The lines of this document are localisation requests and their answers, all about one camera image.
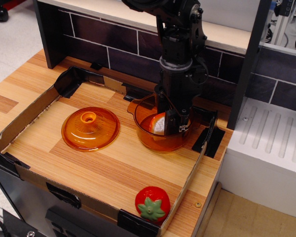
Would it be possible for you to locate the cardboard fence with black tape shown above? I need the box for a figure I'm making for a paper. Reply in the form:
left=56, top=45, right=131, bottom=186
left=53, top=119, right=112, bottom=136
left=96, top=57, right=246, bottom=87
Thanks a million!
left=0, top=66, right=230, bottom=237

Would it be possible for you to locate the orange transparent pot lid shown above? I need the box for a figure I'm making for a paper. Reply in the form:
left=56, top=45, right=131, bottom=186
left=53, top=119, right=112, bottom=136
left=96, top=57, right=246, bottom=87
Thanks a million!
left=61, top=107, right=120, bottom=152

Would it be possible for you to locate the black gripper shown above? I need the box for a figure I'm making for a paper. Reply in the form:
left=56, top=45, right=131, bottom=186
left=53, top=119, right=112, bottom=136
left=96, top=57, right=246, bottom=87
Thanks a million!
left=154, top=64, right=208, bottom=135

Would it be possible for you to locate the red toy strawberry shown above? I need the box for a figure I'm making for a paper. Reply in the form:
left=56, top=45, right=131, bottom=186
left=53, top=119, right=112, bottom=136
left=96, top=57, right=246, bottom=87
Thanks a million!
left=135, top=186, right=171, bottom=223

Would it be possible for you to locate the dark grey right post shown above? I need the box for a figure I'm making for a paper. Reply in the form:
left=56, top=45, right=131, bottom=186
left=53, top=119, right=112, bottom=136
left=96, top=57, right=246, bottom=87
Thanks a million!
left=227, top=0, right=271, bottom=130

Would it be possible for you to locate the white and orange toy sushi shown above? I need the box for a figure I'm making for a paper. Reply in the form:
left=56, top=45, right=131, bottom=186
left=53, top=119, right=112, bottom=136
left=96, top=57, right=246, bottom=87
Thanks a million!
left=149, top=113, right=165, bottom=136

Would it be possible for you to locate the dark grey left post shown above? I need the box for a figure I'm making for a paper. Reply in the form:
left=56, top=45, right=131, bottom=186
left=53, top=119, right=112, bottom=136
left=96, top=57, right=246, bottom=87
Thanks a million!
left=33, top=0, right=67, bottom=69

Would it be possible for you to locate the black caster wheel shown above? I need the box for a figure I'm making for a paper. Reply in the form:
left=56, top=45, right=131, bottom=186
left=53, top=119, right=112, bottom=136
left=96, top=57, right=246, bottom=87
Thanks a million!
left=0, top=6, right=9, bottom=22

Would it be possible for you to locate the orange transparent pot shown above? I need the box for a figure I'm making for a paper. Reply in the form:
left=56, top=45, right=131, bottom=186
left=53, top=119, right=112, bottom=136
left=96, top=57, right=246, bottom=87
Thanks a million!
left=127, top=95, right=196, bottom=151

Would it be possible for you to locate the white dish drainer block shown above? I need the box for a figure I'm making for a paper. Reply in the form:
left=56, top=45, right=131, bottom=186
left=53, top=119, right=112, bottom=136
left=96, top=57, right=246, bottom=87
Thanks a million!
left=219, top=99, right=296, bottom=217

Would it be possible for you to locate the light wooden shelf board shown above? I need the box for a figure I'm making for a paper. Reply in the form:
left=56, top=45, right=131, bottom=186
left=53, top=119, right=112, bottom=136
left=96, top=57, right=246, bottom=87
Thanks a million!
left=41, top=0, right=251, bottom=55

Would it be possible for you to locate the aluminium frame with cables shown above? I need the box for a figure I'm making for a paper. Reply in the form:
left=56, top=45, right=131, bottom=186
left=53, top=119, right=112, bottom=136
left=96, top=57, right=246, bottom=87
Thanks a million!
left=259, top=0, right=296, bottom=54

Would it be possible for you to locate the dark grey post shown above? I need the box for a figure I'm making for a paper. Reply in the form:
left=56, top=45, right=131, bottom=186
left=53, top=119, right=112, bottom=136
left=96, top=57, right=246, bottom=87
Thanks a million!
left=33, top=0, right=67, bottom=69
left=227, top=0, right=271, bottom=130

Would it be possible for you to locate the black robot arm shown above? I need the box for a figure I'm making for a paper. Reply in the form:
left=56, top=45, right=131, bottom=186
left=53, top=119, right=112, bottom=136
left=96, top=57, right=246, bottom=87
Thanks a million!
left=124, top=0, right=209, bottom=135

